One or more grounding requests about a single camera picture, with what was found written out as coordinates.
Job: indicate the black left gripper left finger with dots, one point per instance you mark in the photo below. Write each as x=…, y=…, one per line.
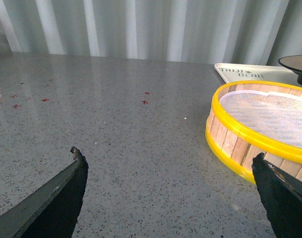
x=51, y=211

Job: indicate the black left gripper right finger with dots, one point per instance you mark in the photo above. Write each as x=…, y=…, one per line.
x=281, y=196

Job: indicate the brown plate with black rim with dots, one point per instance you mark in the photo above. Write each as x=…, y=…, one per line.
x=293, y=63

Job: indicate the white bear print tray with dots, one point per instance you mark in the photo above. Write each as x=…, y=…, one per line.
x=243, y=72

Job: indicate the white steamer liner cloth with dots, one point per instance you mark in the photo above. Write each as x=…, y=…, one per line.
x=273, y=114

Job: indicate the yellow rimmed bamboo steamer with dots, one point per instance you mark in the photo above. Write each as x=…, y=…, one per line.
x=236, y=145

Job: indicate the grey pleated curtain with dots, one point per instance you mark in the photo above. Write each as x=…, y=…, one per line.
x=203, y=31

